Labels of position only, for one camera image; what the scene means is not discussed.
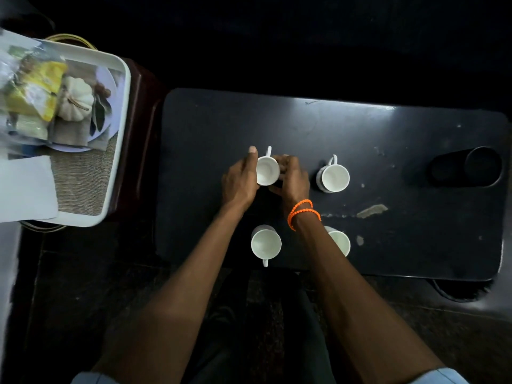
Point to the clear packet with yellow contents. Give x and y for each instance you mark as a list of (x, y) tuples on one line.
[(34, 89)]

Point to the brown wooden side table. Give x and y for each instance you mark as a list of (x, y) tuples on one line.
[(134, 147)]

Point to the light blue sleeve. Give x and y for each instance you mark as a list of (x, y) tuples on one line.
[(440, 376), (94, 378)]

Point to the person's left thumb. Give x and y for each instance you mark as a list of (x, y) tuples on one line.
[(252, 159)]

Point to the person's dark trousers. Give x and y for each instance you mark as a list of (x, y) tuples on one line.
[(304, 339)]

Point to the white paper sheet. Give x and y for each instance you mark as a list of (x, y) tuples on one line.
[(26, 187)]

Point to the person's left forearm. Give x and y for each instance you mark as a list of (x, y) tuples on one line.
[(180, 299)]

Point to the person's right thumb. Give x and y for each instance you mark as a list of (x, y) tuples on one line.
[(276, 190)]

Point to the white ceramic cup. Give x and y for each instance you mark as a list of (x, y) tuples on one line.
[(340, 241), (265, 243), (268, 170), (334, 177)]

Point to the person's left hand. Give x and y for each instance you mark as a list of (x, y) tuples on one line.
[(239, 185)]

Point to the light blue right sleeve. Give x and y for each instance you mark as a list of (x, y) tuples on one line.
[(440, 376)]

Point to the white printed serving tray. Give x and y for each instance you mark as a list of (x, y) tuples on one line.
[(86, 175)]

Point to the person's right hand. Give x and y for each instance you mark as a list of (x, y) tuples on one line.
[(295, 183)]

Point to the light blue left sleeve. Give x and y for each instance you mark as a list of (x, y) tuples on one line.
[(94, 378)]

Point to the person's right forearm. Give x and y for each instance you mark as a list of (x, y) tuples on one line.
[(360, 307)]

